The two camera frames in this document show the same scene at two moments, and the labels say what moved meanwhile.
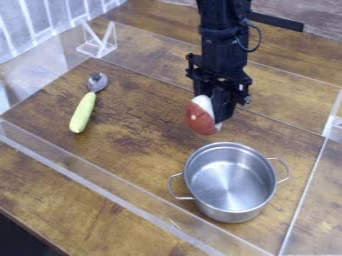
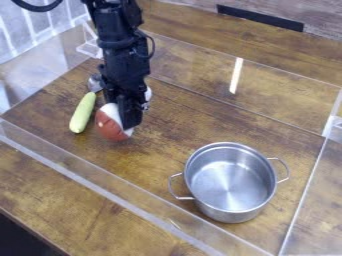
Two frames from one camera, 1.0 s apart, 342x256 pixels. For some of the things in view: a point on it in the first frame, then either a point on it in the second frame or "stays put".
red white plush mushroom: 201,116 to 109,121
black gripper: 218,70 to 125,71
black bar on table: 277,21 stays put
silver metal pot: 231,180 stays put
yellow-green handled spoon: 97,83 stays put
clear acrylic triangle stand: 95,47 stays put
